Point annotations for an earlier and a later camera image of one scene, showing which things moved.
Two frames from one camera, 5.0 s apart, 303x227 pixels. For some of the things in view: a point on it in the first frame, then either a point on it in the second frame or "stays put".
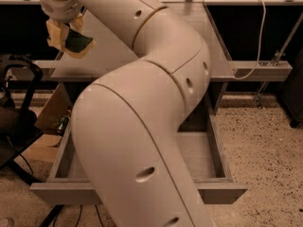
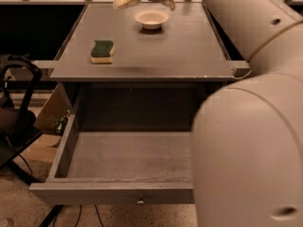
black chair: x=20 y=128 stays put
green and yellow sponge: x=77 y=45 to x=102 y=51
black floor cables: x=54 y=211 stays put
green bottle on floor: x=63 y=123 stays put
